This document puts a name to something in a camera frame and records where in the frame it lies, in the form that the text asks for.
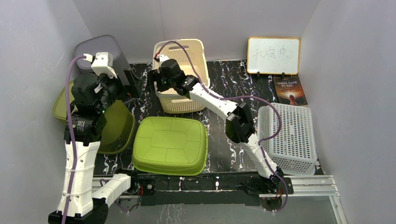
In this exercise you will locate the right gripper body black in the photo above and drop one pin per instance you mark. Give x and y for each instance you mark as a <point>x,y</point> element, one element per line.
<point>163,83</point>

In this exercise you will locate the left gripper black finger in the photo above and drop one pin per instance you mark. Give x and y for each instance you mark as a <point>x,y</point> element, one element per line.
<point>133,92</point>
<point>132,85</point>

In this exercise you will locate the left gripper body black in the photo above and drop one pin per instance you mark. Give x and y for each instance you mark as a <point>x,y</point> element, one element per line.
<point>112,90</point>

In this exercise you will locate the cream perforated storage basket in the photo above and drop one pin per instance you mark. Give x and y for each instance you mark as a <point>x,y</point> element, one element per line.
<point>171,102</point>

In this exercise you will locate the grey slatted bin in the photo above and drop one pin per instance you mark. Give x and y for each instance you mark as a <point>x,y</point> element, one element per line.
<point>105,43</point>

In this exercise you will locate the lime green plastic basin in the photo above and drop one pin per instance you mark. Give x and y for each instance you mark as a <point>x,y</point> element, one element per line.
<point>170,146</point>

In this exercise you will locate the pale green colander basket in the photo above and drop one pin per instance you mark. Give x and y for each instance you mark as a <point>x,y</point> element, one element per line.
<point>293,149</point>

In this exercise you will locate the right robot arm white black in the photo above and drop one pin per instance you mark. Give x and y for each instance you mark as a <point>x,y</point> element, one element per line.
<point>239,122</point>

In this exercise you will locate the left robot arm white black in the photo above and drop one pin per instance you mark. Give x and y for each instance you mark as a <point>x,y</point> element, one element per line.
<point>96,119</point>

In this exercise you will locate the dark book three days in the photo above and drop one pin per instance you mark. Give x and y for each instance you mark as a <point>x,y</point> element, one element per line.
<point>289,91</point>

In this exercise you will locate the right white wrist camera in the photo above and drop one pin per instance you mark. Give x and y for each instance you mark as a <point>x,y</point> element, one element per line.
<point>160,58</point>

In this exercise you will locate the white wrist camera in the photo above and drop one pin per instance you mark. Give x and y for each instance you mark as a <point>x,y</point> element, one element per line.
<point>101,63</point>
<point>160,58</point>

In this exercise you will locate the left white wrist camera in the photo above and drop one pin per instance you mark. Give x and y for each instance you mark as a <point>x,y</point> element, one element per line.
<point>101,63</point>

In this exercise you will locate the small whiteboard orange frame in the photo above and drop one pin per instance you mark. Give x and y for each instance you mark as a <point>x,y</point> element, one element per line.
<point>273,55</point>

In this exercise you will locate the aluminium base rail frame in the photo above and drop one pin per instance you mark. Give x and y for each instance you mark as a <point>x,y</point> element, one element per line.
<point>222,188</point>

